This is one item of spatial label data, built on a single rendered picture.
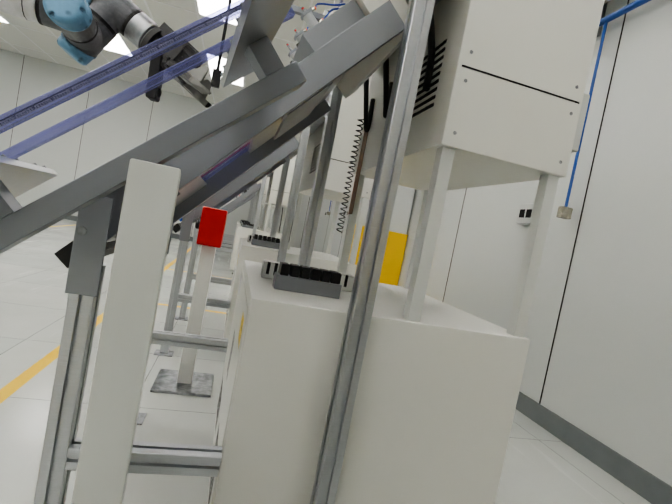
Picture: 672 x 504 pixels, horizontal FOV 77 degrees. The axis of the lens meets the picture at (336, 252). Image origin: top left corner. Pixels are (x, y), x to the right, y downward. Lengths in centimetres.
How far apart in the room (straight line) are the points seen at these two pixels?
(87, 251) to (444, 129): 71
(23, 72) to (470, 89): 1017
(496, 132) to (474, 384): 56
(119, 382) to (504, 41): 95
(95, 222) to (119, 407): 32
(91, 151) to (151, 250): 955
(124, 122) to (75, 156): 118
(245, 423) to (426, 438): 40
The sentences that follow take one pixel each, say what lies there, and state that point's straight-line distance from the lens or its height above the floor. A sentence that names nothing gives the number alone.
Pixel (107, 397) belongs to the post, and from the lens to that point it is 64.
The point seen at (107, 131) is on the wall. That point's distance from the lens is 1010.
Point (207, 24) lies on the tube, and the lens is 53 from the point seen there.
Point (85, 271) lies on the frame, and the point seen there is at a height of 63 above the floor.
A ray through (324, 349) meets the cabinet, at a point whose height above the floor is 54.
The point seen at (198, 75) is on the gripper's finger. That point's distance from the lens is 113.
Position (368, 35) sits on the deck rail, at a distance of 93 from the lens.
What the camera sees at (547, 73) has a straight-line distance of 111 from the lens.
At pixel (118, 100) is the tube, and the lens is 62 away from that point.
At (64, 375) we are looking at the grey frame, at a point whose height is 45.
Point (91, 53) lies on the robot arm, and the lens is 123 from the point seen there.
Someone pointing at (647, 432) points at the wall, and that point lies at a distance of 219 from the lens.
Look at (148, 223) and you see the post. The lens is 59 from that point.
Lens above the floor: 77
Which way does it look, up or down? 2 degrees down
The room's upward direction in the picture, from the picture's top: 11 degrees clockwise
